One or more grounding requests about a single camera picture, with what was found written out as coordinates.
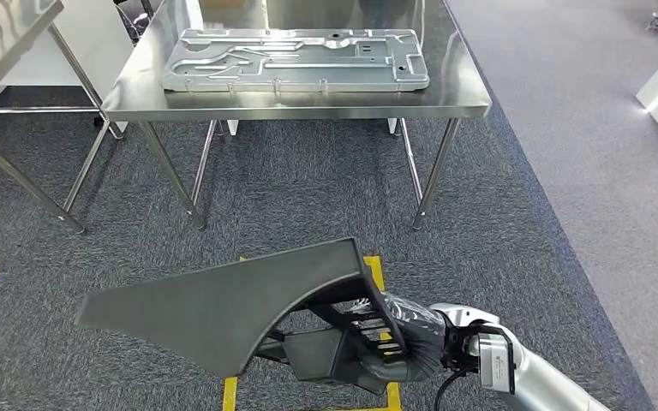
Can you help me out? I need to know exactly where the black camera bracket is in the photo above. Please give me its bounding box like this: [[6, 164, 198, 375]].
[[442, 320, 515, 370]]

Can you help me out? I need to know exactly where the black cable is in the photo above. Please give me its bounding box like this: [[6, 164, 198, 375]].
[[434, 366, 472, 411]]

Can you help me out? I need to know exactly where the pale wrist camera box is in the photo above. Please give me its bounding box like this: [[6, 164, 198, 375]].
[[478, 333, 517, 396]]

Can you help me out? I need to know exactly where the white cabinet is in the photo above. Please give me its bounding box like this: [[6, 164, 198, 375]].
[[0, 0, 137, 123]]

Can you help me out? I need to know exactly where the stainless steel workbench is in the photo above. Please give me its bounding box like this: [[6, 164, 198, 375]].
[[0, 0, 126, 235], [101, 0, 493, 231]]

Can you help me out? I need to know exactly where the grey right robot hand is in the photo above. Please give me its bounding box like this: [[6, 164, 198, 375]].
[[351, 294, 448, 383]]

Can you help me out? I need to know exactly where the black plastic frame part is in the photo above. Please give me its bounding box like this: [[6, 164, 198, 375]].
[[75, 236, 410, 396]]

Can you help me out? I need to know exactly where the silver metal fixture plate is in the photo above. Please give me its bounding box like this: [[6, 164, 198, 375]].
[[160, 28, 431, 93]]

